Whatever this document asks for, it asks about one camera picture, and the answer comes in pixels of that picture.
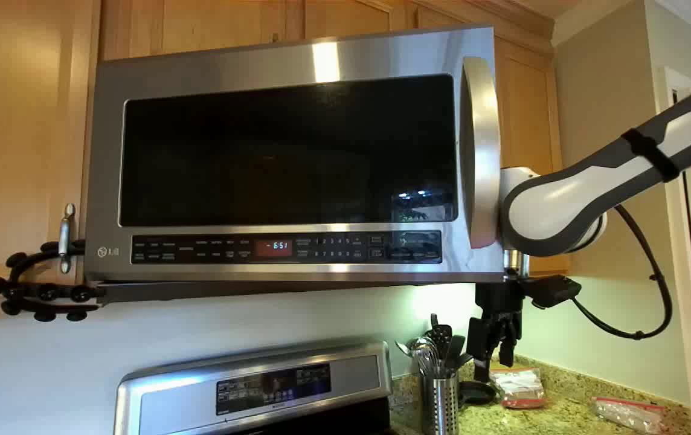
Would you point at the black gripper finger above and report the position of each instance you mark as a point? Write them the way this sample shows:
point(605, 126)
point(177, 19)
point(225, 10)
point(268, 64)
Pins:
point(479, 338)
point(510, 342)

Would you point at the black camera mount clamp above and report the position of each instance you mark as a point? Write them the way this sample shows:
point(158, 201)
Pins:
point(41, 298)

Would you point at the stainless microwave door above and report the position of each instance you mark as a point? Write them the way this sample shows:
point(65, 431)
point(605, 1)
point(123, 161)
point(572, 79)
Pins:
point(281, 153)

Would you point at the stainless steel stove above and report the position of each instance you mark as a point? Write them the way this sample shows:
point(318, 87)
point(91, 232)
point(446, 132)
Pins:
point(258, 387)

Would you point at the black round object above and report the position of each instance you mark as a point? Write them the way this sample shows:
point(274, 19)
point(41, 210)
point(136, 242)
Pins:
point(477, 392)

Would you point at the large wooden cabinet door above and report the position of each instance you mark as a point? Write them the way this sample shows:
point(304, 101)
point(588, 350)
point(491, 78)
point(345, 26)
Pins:
point(527, 105)
point(16, 120)

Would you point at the silver kitchen utensil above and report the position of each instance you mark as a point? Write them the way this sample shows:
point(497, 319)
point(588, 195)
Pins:
point(414, 354)

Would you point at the black kitchen utensil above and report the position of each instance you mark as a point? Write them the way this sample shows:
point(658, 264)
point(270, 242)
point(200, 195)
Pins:
point(461, 354)
point(442, 338)

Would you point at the steel utensil holder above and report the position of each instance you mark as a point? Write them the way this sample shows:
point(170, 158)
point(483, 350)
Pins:
point(446, 407)

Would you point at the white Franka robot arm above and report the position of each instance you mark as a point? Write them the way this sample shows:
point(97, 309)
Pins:
point(572, 195)

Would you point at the stainless microwave body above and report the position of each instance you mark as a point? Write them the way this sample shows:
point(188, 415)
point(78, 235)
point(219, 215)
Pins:
point(281, 288)

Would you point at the small wooden cabinet door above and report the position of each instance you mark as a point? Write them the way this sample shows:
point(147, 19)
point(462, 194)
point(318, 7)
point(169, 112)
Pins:
point(202, 24)
point(353, 14)

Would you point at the red food packet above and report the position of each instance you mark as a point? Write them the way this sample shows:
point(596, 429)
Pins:
point(520, 387)
point(634, 414)

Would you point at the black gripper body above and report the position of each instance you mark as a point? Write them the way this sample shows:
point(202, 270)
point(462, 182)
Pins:
point(497, 299)

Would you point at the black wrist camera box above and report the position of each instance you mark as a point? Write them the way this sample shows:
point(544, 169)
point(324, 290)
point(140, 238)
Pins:
point(555, 290)

